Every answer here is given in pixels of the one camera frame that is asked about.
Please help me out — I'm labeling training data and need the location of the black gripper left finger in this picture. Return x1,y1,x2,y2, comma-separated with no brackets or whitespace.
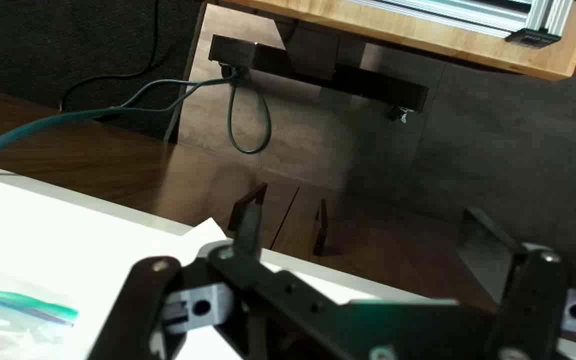
229,181,268,264

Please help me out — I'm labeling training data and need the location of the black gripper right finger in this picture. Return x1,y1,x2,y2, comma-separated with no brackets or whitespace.
459,207,528,304

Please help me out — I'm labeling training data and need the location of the white paper sheet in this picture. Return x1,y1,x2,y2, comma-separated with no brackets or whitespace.
0,162,460,360

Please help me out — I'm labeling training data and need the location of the wooden table with black bracket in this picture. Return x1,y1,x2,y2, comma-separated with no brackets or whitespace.
177,0,576,145

